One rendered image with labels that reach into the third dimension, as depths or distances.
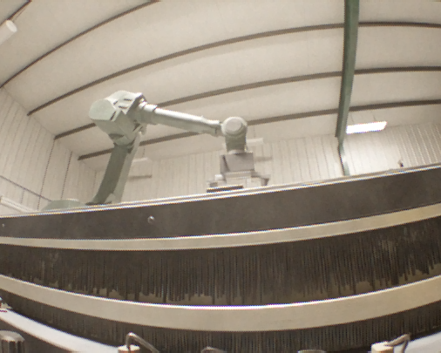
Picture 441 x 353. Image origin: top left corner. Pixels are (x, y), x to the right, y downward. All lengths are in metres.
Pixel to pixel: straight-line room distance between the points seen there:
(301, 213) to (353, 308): 0.18
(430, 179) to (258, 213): 0.34
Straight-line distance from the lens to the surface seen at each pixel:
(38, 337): 0.59
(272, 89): 7.33
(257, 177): 1.64
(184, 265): 0.48
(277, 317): 0.43
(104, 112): 2.17
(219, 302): 0.49
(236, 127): 1.74
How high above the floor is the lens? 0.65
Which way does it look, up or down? 24 degrees up
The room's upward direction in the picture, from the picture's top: 1 degrees counter-clockwise
